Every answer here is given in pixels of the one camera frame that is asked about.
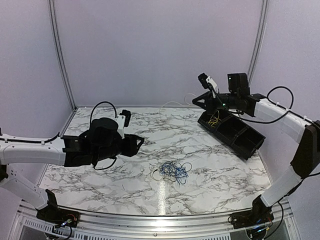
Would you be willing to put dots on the aluminium front table frame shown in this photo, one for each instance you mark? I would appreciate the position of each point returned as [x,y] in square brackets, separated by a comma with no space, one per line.
[106,226]

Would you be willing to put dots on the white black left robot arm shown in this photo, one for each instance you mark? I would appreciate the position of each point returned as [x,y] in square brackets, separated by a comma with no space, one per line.
[66,151]

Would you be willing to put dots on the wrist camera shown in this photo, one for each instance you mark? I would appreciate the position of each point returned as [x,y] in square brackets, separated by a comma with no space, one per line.
[125,115]
[208,82]

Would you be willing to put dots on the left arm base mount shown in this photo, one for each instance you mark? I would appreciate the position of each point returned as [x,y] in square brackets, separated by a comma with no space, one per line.
[56,215]

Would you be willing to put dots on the black compartment tray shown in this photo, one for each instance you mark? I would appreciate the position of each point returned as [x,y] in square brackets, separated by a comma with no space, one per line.
[233,132]

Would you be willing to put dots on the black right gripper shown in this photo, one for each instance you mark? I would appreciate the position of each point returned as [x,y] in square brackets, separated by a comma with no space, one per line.
[208,105]

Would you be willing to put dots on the aluminium left corner post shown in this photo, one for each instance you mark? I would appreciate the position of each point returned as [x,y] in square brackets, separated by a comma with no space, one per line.
[59,53]

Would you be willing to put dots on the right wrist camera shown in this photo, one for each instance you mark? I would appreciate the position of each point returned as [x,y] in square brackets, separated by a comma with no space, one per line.
[208,82]

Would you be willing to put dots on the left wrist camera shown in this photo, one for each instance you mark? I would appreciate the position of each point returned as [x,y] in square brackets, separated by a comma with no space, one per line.
[125,115]

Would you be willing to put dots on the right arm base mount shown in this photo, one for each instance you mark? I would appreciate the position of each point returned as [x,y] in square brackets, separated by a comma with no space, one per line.
[257,215]

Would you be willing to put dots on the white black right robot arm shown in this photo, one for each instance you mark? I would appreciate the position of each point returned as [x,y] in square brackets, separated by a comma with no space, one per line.
[262,110]

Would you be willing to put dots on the aluminium right corner post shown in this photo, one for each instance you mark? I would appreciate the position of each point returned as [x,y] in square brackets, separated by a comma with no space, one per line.
[258,40]

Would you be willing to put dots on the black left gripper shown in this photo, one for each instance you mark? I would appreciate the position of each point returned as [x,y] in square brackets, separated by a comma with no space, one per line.
[134,149]

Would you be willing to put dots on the aluminium corner post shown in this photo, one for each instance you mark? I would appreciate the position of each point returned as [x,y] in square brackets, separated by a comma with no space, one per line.
[258,40]
[59,53]

